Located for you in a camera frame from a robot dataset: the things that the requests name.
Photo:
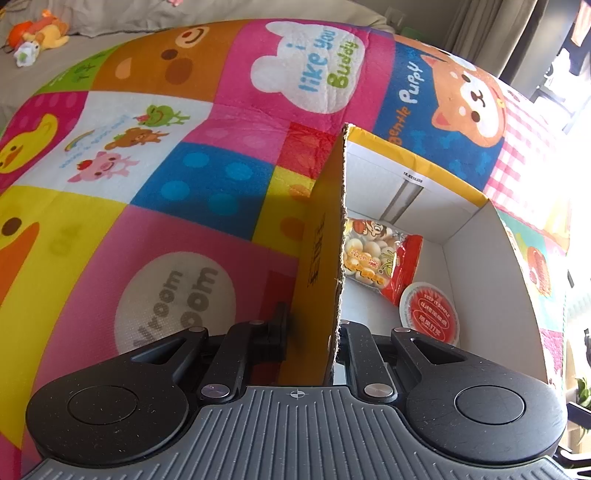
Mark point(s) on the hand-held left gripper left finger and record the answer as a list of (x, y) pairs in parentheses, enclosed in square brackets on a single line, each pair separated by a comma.
[(278, 331)]

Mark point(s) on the yellow cardboard box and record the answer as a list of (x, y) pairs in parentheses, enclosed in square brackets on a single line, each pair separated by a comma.
[(323, 240)]

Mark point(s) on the colourful cartoon printed blanket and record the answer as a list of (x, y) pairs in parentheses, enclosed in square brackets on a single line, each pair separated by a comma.
[(184, 184)]

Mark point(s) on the round red lid cup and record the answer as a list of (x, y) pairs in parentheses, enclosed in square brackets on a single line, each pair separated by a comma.
[(429, 316)]

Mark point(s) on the orange plush toy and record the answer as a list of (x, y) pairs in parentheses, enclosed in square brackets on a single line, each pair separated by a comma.
[(41, 27)]

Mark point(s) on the small white toy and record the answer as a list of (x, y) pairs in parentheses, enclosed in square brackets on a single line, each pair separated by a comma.
[(25, 53)]

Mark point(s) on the red snack bag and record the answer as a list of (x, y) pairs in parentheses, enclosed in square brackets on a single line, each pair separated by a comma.
[(374, 258)]

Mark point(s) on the green potted plant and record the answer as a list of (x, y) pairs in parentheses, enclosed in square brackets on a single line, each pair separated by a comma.
[(582, 392)]

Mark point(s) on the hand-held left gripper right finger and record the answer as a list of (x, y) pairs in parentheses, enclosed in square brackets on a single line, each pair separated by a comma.
[(358, 350)]

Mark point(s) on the grey curtain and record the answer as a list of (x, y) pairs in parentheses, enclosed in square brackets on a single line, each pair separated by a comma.
[(489, 32)]

